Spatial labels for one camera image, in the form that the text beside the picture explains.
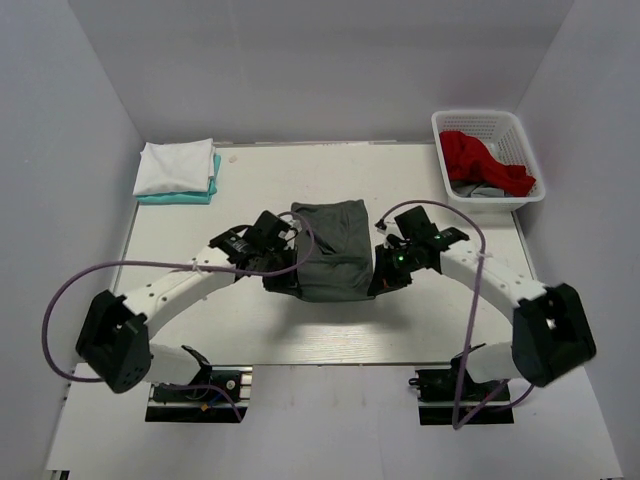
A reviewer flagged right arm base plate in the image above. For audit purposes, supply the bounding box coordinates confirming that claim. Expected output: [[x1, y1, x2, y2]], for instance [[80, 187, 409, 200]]
[[408, 368, 514, 426]]

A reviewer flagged red t shirt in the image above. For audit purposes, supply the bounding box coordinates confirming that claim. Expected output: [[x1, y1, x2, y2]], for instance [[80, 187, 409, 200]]
[[439, 131, 536, 197]]

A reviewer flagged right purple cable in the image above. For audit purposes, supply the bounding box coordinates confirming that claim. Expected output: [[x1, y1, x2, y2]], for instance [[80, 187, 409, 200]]
[[374, 199, 535, 431]]

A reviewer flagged folded white t shirt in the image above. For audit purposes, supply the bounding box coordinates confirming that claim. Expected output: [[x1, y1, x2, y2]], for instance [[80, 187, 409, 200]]
[[133, 138, 215, 196]]

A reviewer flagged dark grey t shirt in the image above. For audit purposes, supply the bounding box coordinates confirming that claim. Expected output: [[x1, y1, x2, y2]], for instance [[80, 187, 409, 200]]
[[263, 199, 374, 303]]

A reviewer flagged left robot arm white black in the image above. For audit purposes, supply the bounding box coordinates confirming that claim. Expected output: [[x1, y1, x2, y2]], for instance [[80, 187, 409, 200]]
[[76, 211, 292, 394]]

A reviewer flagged folded teal t shirt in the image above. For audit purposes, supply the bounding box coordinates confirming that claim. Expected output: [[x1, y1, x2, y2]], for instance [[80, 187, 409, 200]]
[[136, 153, 221, 205]]

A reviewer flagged white plastic basket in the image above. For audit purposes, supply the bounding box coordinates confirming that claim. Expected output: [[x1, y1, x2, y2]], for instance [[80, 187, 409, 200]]
[[431, 110, 546, 213]]

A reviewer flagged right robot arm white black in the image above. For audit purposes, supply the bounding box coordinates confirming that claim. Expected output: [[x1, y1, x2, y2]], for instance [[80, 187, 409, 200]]
[[368, 207, 597, 387]]

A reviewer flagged grey t shirt in basket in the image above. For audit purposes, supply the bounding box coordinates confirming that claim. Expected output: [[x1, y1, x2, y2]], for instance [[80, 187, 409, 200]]
[[451, 181, 505, 198]]

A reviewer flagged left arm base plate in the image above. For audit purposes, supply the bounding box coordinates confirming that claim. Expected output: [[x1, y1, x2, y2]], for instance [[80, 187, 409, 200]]
[[145, 367, 253, 424]]

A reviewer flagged purple cable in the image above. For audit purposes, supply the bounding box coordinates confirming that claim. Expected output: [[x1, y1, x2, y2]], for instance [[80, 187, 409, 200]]
[[42, 212, 316, 421], [374, 199, 535, 431]]

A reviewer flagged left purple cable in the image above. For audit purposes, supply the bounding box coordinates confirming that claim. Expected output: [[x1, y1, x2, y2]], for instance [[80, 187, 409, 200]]
[[42, 212, 316, 421]]

